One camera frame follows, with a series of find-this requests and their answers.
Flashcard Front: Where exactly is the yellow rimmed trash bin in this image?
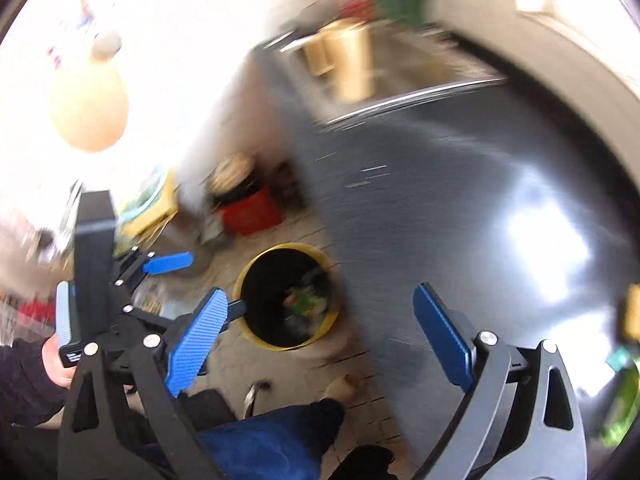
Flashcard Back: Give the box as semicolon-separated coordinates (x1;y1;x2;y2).
233;243;343;352

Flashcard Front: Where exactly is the person's left hand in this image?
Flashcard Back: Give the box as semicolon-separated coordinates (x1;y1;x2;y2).
41;334;76;389

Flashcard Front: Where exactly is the yellow crate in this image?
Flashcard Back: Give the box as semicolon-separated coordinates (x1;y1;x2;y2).
117;172;179;240

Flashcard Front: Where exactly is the round patterned pot lid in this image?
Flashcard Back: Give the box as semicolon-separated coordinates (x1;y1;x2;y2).
207;153;256;196

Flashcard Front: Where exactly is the red box on floor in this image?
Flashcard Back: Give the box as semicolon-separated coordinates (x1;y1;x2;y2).
218;186;283;236

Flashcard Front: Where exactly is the stainless steel sink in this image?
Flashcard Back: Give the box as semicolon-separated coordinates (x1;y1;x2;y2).
262;21;506;127

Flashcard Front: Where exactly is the beige plastic pitcher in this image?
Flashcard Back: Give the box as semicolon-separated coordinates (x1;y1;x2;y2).
303;18;374;103

